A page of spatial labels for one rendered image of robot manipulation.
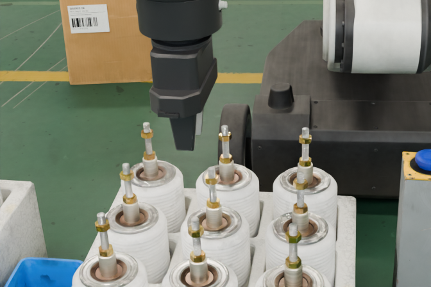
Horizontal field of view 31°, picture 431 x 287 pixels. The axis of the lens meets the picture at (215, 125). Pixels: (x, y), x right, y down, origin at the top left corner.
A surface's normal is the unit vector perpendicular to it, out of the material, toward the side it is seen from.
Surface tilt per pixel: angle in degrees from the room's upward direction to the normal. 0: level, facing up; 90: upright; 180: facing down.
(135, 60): 89
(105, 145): 0
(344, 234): 0
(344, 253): 0
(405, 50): 96
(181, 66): 90
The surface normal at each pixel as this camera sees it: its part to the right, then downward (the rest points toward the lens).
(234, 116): -0.04, -0.76
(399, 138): -0.12, -0.27
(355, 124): -0.05, -0.88
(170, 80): -0.20, 0.47
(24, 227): 0.98, 0.04
